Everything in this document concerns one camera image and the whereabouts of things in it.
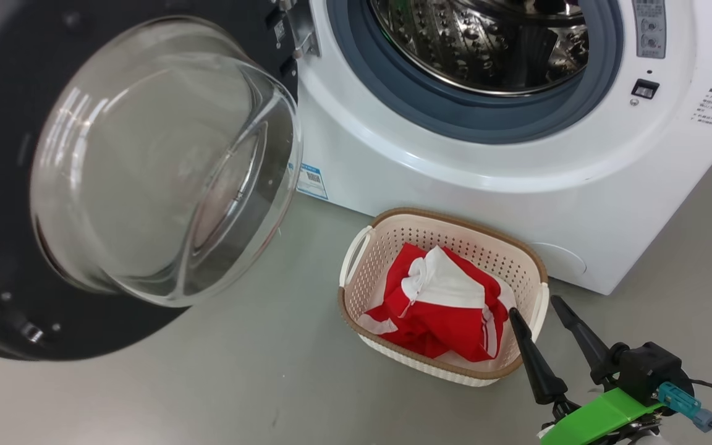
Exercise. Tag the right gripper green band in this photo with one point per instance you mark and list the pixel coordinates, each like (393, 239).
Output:
(603, 420)

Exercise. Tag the red garment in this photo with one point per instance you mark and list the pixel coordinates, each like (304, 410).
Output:
(436, 334)

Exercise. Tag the cream perforated laundry basket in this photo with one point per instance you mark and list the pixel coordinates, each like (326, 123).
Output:
(455, 232)

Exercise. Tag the white washing machine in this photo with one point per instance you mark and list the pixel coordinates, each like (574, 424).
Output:
(455, 167)

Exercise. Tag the steel washing machine drum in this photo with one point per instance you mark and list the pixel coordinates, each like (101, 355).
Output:
(486, 43)

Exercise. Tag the blue white label sticker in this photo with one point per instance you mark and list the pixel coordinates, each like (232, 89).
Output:
(313, 181)

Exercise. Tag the grey instruction label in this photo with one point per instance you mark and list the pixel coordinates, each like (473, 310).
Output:
(649, 28)

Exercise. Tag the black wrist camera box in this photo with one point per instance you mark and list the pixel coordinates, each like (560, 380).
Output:
(646, 371)

